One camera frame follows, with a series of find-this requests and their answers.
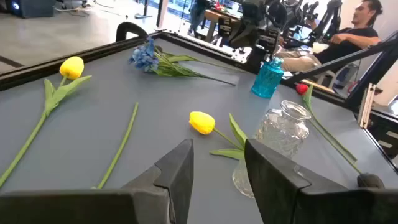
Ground teal glass vase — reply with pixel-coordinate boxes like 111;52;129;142
250;56;285;100

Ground standing person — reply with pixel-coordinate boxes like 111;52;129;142
187;0;208;35

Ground aluminium profile piece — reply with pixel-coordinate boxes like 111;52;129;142
357;82;377;129

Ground seated person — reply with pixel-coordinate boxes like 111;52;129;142
275;0;384;74

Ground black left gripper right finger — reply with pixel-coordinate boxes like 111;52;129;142
244;138;398;224

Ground black diagonal frame strut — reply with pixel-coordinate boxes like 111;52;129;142
279;30;398;110

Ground silver perforated base plate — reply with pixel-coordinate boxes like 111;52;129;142
231;46;252;65

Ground dark round cap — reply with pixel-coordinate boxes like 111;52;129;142
356;172;386;189

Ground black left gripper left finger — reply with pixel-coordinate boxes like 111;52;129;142
0;138;195;224

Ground black arched cable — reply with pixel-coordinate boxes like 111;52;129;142
115;21;149;43

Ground clear glass vase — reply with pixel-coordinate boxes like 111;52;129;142
231;100;312;199

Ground yellow artificial tulip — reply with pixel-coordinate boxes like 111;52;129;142
0;55;93;189
188;111;249;161

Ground computer tower blue lights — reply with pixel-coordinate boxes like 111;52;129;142
6;0;57;19

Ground wooden workbench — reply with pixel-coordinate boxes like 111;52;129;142
203;8;242;43

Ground blue artificial flower bunch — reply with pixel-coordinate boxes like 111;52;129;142
129;36;237;86

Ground black table frame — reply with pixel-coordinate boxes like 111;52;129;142
0;29;398;174

